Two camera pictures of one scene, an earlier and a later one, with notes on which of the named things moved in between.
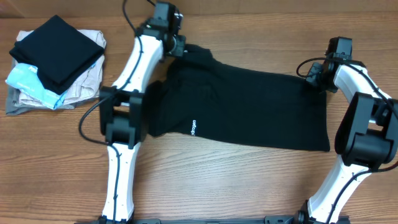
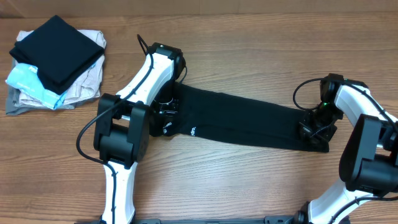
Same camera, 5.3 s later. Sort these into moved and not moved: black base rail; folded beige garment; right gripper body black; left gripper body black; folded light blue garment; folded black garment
Moved: left gripper body black; right gripper body black
Not moved: folded black garment; folded beige garment; black base rail; folded light blue garment
